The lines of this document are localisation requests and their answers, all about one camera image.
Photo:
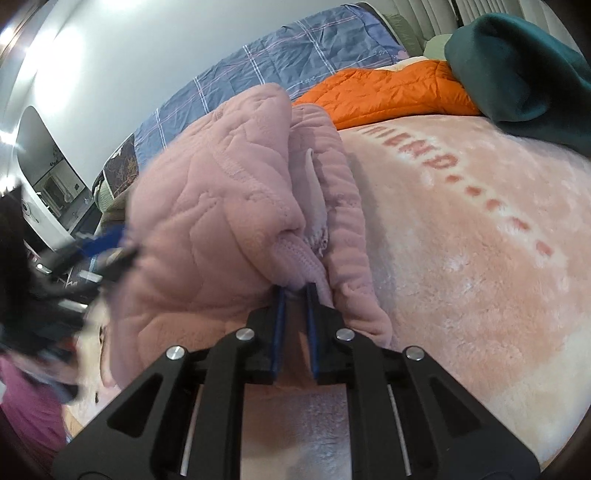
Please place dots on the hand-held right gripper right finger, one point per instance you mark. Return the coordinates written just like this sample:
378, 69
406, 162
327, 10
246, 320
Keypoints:
312, 325

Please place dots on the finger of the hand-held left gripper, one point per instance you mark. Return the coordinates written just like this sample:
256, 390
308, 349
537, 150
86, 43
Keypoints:
104, 242
121, 259

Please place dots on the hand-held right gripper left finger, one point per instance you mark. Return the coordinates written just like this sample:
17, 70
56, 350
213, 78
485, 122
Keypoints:
280, 325

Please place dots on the pink quilted jacket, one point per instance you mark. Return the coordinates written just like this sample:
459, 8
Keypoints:
221, 207

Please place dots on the green quilted cushion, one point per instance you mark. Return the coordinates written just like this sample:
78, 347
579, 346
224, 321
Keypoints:
105, 196

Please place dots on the dark floral pillow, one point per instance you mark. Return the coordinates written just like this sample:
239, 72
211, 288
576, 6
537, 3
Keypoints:
121, 170

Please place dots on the white arched mirror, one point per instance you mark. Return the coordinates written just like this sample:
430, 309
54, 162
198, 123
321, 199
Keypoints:
51, 180

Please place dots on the person's magenta clothing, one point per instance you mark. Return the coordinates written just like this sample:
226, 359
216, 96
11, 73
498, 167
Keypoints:
27, 410

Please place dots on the orange puffer jacket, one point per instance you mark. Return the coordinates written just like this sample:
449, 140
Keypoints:
392, 92

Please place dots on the blue plaid quilt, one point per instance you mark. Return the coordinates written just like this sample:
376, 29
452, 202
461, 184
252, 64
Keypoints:
277, 64

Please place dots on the green pillow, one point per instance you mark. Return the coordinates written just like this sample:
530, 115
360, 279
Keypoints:
427, 41

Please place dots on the dark teal garment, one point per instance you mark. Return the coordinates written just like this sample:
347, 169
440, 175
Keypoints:
521, 78

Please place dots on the grey curtain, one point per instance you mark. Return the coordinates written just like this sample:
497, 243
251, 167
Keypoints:
461, 11

